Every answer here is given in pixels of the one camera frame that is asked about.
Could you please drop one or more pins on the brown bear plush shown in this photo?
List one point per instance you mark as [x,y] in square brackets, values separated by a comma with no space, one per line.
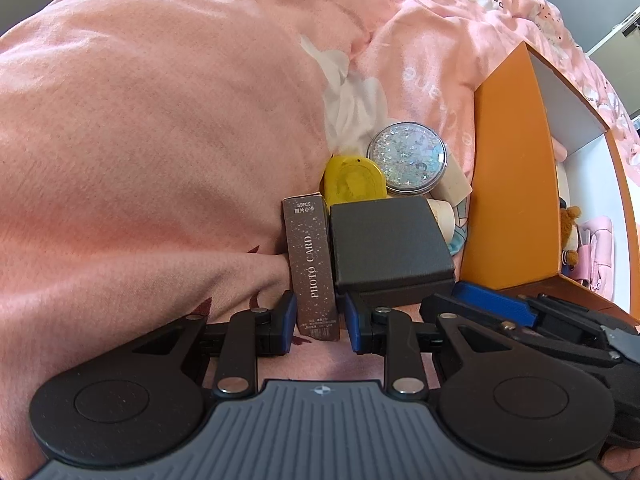
[567,225]

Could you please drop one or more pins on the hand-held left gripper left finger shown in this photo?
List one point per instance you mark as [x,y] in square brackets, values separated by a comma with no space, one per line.
[285,322]

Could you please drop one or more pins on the white tube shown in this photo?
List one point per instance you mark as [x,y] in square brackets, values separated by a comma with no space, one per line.
[442,217]

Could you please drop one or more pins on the white charger block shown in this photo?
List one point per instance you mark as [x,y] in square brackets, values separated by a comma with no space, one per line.
[455,185]

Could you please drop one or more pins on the black square box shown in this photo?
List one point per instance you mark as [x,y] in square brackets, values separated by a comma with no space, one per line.
[385,245]

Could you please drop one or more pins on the yellow plastic case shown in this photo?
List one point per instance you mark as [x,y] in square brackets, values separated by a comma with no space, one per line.
[350,180]

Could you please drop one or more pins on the white round disc card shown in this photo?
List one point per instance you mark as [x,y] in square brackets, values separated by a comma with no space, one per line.
[461,230]

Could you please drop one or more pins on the round glitter mirror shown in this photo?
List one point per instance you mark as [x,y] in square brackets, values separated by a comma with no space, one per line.
[407,157]

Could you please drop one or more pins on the person's right forearm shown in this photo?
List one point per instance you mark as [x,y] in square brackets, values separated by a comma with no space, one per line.
[622,462]

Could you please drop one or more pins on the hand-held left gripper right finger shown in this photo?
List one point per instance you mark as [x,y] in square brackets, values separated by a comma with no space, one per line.
[352,322]

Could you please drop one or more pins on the white door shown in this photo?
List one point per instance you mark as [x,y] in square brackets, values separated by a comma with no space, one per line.
[612,35]

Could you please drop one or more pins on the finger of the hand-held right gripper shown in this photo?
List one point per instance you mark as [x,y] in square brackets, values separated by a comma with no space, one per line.
[495,304]
[437,305]

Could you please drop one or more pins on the orange cardboard box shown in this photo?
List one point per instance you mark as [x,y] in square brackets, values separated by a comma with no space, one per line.
[515,160]

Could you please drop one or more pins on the pink printed blanket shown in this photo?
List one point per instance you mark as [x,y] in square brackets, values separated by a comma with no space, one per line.
[150,135]

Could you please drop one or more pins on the brown photo card box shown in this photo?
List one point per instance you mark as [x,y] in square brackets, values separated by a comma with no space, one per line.
[310,260]

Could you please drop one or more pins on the pink padded pouch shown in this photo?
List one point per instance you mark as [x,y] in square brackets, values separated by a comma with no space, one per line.
[595,250]

